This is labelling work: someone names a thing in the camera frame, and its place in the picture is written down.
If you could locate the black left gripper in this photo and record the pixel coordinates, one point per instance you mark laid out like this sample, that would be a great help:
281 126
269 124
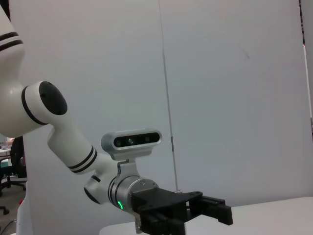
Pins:
161 200

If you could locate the dark hanging garment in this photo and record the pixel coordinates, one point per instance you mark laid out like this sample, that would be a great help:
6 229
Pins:
18 156

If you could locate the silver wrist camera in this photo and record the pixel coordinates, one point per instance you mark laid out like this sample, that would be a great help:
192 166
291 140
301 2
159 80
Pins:
132 142

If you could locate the black office chair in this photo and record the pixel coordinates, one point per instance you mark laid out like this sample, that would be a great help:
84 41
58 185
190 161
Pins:
9 181

